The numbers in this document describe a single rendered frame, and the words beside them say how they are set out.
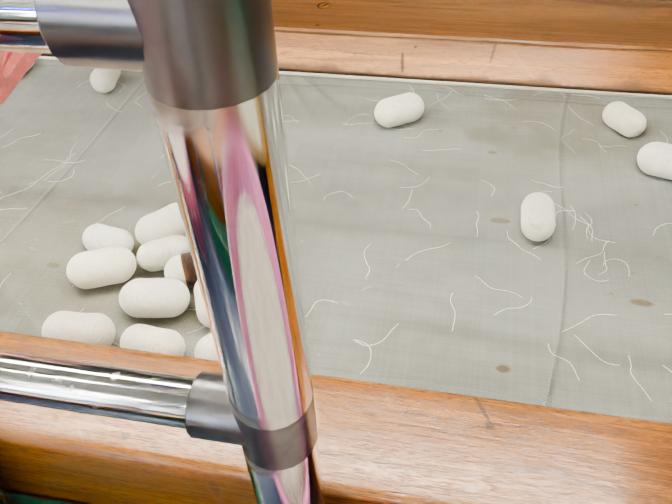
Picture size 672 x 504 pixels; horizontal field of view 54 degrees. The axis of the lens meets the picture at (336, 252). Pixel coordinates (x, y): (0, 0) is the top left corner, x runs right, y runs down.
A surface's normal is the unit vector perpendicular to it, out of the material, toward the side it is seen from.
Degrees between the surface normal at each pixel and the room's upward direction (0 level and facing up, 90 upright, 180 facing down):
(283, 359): 90
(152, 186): 0
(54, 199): 0
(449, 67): 45
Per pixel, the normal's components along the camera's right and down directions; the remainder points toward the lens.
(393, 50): -0.16, -0.02
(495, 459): -0.04, -0.72
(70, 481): -0.18, 0.69
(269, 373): 0.28, 0.66
